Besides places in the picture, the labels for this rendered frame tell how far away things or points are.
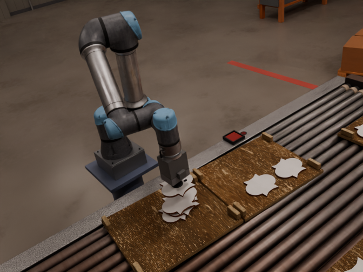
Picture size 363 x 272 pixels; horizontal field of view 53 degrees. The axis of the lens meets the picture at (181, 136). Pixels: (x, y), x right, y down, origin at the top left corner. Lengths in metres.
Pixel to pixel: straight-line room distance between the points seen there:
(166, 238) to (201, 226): 0.13
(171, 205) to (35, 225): 1.82
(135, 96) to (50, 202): 1.79
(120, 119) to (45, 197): 2.12
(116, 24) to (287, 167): 0.87
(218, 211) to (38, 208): 2.07
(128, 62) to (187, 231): 0.70
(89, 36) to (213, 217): 0.80
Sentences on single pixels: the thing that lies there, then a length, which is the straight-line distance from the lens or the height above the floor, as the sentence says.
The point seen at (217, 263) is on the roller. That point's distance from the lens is 1.26.
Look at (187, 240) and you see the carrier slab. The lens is 1.31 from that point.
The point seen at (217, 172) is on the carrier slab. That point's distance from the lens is 1.55.
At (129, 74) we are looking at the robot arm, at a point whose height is 1.34.
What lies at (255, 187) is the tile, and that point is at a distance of 1.46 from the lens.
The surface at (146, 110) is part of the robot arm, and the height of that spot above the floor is 1.33.
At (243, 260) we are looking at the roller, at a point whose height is 0.92.
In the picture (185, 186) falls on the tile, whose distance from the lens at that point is 1.33.
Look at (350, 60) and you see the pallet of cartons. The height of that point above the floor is 0.25.
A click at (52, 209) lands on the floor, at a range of 3.13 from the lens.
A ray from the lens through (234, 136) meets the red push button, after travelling 1.77.
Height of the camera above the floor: 1.92
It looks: 33 degrees down
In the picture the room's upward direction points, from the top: 10 degrees counter-clockwise
